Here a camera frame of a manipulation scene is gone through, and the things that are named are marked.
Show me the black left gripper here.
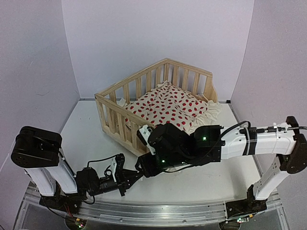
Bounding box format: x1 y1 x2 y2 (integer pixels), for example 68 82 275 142
88 170 143 197

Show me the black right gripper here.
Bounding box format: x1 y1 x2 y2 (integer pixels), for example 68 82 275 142
136 151 191 179

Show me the wooden pet bed frame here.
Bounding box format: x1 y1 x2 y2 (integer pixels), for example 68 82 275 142
94 58 218 156

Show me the strawberry print ruffled mattress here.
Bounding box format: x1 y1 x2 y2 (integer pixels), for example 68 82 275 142
119 81 223 134

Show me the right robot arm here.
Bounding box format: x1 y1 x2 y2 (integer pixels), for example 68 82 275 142
135 116 307 212

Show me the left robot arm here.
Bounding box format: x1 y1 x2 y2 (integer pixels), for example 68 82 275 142
11 126 143 209

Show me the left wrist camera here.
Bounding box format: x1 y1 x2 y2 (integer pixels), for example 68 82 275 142
110 153 125 183

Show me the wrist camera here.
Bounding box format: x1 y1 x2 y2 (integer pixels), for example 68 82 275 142
110 153 125 183
137 125 154 147

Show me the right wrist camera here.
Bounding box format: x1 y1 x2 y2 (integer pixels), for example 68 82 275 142
137 125 154 147

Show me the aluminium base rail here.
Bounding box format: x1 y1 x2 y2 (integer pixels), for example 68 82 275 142
77 200 226 226

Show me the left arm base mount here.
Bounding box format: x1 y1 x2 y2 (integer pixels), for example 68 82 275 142
39 190 82 214

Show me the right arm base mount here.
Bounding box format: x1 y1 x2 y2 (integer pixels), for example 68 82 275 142
225 184 267 220

